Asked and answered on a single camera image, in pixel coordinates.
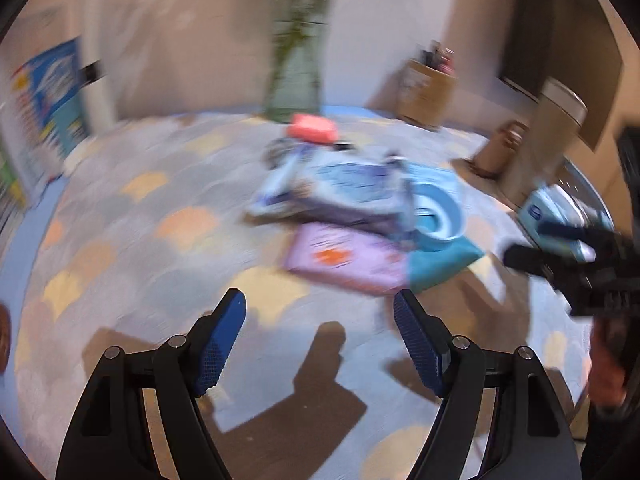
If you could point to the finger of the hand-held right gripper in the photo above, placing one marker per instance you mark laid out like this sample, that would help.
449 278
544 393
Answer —
565 231
530 260

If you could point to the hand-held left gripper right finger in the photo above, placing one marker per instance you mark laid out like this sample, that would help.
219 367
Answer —
417 340

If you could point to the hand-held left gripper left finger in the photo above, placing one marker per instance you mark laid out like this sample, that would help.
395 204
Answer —
222 340

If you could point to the teal towel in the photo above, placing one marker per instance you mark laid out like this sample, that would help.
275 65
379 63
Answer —
435 265

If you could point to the light blue round bowl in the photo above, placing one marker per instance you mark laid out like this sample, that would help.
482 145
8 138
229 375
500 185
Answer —
445 230

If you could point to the dark purple packet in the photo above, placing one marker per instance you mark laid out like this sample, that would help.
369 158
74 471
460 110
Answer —
360 217

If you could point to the person's right forearm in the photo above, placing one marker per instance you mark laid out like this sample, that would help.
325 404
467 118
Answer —
612 445

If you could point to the person's right hand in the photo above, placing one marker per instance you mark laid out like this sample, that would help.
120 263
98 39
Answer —
612 360

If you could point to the blue tissue pack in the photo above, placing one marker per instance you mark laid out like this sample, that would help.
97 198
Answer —
545 210

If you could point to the silver metal rim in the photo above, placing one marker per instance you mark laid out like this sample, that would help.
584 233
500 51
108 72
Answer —
592 190

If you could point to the beige cylindrical container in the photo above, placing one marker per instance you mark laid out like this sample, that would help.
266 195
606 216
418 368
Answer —
545 140

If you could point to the tan round handbag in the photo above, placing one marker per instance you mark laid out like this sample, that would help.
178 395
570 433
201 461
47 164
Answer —
500 152

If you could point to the dark framed board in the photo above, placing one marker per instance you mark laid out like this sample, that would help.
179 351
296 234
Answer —
595 85

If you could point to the wooden pen holder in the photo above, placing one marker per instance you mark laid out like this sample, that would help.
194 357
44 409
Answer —
425 97

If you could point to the small grey black fabric item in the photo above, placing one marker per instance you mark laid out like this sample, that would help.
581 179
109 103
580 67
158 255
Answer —
280 152

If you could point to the bunch of pens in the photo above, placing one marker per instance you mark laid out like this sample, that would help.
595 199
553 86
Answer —
437 57

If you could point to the glass vase with green stems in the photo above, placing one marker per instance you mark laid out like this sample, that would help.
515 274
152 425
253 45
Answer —
295 85

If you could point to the row of books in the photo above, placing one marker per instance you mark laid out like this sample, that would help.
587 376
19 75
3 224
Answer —
10 175

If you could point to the white pipe with black band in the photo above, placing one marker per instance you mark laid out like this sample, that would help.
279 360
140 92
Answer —
97 100

